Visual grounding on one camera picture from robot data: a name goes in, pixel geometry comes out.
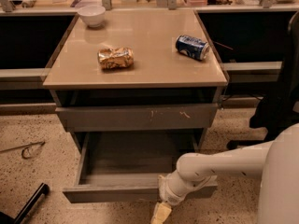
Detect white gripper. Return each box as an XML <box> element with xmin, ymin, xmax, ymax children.
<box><xmin>150</xmin><ymin>174</ymin><xmax>187</xmax><ymax>224</ymax></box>

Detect grey drawer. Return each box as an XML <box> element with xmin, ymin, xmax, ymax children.
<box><xmin>56</xmin><ymin>104</ymin><xmax>218</xmax><ymax>132</ymax></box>
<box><xmin>62</xmin><ymin>131</ymin><xmax>219</xmax><ymax>204</ymax></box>

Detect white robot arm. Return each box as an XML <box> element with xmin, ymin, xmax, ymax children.
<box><xmin>150</xmin><ymin>124</ymin><xmax>299</xmax><ymax>224</ymax></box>

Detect grey top drawer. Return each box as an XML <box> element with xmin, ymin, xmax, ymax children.
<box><xmin>56</xmin><ymin>104</ymin><xmax>218</xmax><ymax>132</ymax></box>

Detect grey drawer cabinet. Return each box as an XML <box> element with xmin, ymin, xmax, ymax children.
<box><xmin>44</xmin><ymin>9</ymin><xmax>227</xmax><ymax>147</ymax></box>

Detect black office chair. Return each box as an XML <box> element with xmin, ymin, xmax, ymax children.
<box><xmin>226</xmin><ymin>12</ymin><xmax>299</xmax><ymax>150</ymax></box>

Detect black chair leg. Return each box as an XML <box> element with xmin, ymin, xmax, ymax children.
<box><xmin>0</xmin><ymin>183</ymin><xmax>50</xmax><ymax>224</ymax></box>

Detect crushed gold can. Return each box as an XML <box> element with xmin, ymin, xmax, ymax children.
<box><xmin>97</xmin><ymin>48</ymin><xmax>134</xmax><ymax>70</ymax></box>

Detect blue soda can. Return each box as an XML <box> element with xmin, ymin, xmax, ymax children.
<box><xmin>176</xmin><ymin>35</ymin><xmax>209</xmax><ymax>61</ymax></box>

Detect white bowl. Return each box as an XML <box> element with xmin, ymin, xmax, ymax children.
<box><xmin>78</xmin><ymin>5</ymin><xmax>106</xmax><ymax>27</ymax></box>

